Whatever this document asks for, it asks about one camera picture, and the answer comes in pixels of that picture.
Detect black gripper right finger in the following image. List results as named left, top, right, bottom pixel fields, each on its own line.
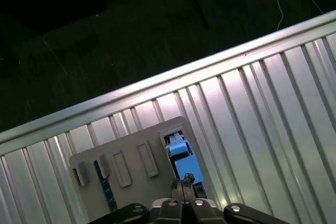
left=183, top=173, right=292, bottom=224

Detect hard disk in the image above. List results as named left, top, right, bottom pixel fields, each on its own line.
left=163, top=126, right=205, bottom=186

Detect grey parts rack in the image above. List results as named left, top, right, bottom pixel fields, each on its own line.
left=69, top=115, right=209, bottom=224

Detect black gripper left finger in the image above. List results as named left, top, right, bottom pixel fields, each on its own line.
left=89, top=178, right=184, bottom=224

